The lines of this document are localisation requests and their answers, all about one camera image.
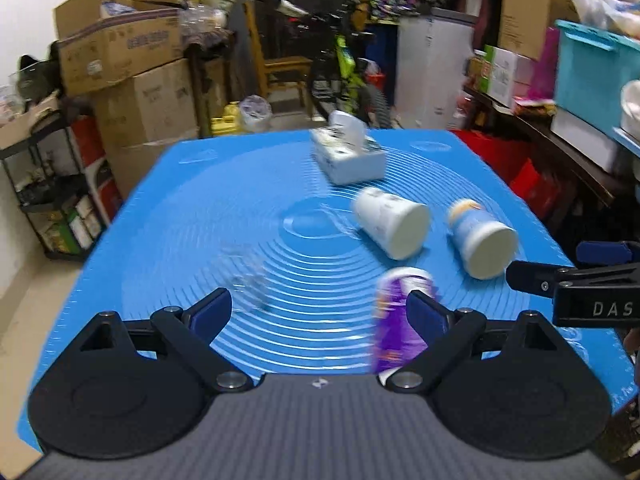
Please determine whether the purple paper cup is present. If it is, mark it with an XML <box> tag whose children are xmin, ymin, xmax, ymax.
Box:
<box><xmin>371</xmin><ymin>266</ymin><xmax>437</xmax><ymax>385</ymax></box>

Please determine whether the blue printed paper cup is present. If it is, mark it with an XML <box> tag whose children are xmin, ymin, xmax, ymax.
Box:
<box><xmin>448</xmin><ymin>198</ymin><xmax>518</xmax><ymax>281</ymax></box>

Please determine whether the clear plastic cup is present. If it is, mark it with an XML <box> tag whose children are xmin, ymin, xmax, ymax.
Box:
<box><xmin>217</xmin><ymin>245</ymin><xmax>268</xmax><ymax>312</ymax></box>

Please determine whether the plain white paper cup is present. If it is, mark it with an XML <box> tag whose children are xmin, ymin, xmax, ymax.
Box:
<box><xmin>352</xmin><ymin>186</ymin><xmax>431</xmax><ymax>261</ymax></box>

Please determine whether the dark wooden side table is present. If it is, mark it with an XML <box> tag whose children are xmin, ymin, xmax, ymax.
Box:
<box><xmin>463</xmin><ymin>84</ymin><xmax>639</xmax><ymax>247</ymax></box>

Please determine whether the red shopping bag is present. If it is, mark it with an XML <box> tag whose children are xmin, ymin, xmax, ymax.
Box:
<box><xmin>451</xmin><ymin>129</ymin><xmax>562</xmax><ymax>219</ymax></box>

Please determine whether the blue silicone baking mat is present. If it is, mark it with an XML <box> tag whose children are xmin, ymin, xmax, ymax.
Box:
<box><xmin>15</xmin><ymin>128</ymin><xmax>640</xmax><ymax>446</ymax></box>

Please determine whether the turquoise plastic storage bin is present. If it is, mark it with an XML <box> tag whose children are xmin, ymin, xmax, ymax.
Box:
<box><xmin>554</xmin><ymin>20</ymin><xmax>640</xmax><ymax>134</ymax></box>

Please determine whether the black metal shelf rack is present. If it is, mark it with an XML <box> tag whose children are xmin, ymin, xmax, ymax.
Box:
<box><xmin>1</xmin><ymin>110</ymin><xmax>108</xmax><ymax>262</ymax></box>

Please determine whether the green white product box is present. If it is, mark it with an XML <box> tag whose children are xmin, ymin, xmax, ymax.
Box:
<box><xmin>485</xmin><ymin>46</ymin><xmax>535</xmax><ymax>108</ymax></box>

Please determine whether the white tissue box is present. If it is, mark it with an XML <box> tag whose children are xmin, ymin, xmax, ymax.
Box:
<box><xmin>310</xmin><ymin>110</ymin><xmax>387</xmax><ymax>186</ymax></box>

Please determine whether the lower cardboard box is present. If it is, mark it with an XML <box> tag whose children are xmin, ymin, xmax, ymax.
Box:
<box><xmin>90</xmin><ymin>58</ymin><xmax>198</xmax><ymax>197</ymax></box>

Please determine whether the white chest freezer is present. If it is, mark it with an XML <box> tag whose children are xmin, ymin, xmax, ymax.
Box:
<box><xmin>395</xmin><ymin>9</ymin><xmax>475</xmax><ymax>129</ymax></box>

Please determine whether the tall cardboard box right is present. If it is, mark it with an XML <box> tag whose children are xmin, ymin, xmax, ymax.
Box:
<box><xmin>498</xmin><ymin>0</ymin><xmax>579</xmax><ymax>60</ymax></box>

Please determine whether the black green bicycle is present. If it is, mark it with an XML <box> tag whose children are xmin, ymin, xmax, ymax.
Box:
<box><xmin>273</xmin><ymin>0</ymin><xmax>392</xmax><ymax>129</ymax></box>

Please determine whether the wooden chair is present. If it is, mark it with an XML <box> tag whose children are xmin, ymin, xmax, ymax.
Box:
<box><xmin>242</xmin><ymin>0</ymin><xmax>314</xmax><ymax>117</ymax></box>

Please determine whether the upper open cardboard box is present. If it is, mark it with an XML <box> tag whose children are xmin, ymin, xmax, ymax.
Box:
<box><xmin>53</xmin><ymin>0</ymin><xmax>183</xmax><ymax>96</ymax></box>

